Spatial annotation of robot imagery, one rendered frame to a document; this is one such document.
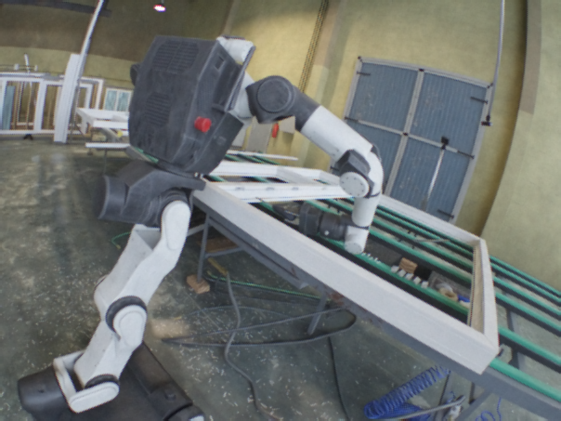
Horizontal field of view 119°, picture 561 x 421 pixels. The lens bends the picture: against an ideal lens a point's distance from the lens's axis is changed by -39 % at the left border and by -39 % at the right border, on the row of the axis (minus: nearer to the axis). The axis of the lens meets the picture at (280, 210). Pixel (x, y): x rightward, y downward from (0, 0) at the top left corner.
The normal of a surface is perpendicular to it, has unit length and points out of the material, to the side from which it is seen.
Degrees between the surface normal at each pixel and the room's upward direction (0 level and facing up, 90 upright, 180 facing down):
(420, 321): 90
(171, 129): 93
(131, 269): 55
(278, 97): 94
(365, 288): 90
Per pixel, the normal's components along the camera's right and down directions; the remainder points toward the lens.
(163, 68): -0.22, 0.04
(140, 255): -0.34, -0.46
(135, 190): 0.76, 0.37
